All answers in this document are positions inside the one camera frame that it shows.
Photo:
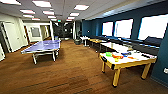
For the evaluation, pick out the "yellow wooden gaming table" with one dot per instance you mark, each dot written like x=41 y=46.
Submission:
x=133 y=61

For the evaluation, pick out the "dark round trash bin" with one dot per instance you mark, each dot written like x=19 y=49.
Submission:
x=78 y=41

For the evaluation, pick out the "small white table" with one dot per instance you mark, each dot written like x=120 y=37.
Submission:
x=84 y=38

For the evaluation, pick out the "long wooden table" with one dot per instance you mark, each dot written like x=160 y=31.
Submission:
x=96 y=41

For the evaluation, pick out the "green bowl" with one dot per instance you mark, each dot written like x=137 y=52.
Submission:
x=109 y=54

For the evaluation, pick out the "bright office window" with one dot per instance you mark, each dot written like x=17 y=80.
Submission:
x=153 y=27
x=123 y=28
x=107 y=28

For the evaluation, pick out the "rectangular ceiling light panel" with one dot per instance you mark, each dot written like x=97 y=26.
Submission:
x=42 y=3
x=81 y=7
x=27 y=11

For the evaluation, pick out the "blue ping pong table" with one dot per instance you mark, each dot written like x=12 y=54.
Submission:
x=41 y=46

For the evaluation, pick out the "dark window bench sofa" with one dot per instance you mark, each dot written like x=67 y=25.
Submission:
x=150 y=45

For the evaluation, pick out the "white office door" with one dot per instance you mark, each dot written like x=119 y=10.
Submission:
x=8 y=36

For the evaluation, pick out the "grey framed wall panel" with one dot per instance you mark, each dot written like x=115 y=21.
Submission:
x=35 y=32

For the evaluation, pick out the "white wall outlet plate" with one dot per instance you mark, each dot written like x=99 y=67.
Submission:
x=165 y=70

